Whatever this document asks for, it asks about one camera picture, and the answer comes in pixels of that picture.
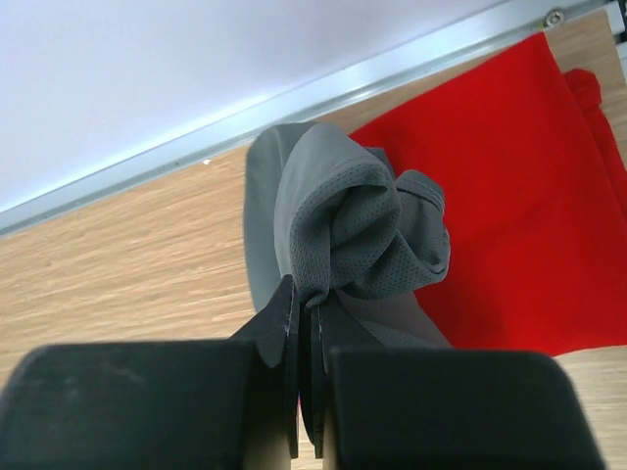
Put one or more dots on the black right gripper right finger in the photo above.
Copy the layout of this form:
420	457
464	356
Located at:
367	405

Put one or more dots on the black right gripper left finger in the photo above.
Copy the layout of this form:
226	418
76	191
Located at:
202	404

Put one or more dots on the dark grey t shirt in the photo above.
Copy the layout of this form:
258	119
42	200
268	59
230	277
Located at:
352	234

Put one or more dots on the folded red t shirt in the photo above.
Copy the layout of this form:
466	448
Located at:
535	203

